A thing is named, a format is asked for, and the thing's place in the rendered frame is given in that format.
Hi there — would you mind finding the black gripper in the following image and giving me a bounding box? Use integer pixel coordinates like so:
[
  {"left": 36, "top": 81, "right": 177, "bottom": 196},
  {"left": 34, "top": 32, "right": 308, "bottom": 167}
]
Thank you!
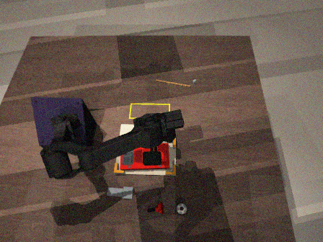
[{"left": 143, "top": 147, "right": 162, "bottom": 166}]

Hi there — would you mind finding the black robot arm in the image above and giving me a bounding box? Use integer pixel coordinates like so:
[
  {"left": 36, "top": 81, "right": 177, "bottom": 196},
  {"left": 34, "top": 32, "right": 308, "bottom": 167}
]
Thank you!
[{"left": 40, "top": 109, "right": 185, "bottom": 179}]

